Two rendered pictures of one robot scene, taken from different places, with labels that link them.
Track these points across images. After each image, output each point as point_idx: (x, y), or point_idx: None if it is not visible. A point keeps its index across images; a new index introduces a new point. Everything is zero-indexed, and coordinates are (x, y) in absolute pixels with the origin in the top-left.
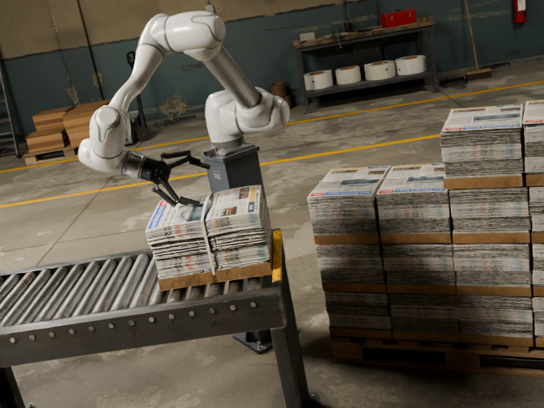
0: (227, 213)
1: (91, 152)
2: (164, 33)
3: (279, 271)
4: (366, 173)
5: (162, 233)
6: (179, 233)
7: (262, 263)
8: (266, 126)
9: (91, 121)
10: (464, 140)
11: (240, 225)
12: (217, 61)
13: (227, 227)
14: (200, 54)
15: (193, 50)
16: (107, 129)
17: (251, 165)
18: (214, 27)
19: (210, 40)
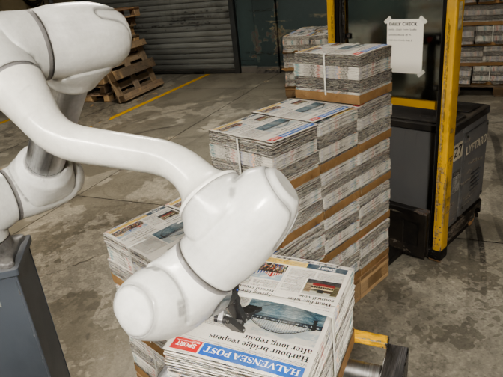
0: (328, 289)
1: (191, 297)
2: (48, 40)
3: (362, 331)
4: (159, 219)
5: (314, 372)
6: (322, 355)
7: (351, 333)
8: (67, 197)
9: (260, 208)
10: (286, 146)
11: (347, 295)
12: (86, 93)
13: (342, 308)
14: (93, 80)
15: (92, 72)
16: (296, 214)
17: (30, 266)
18: (129, 28)
19: (126, 51)
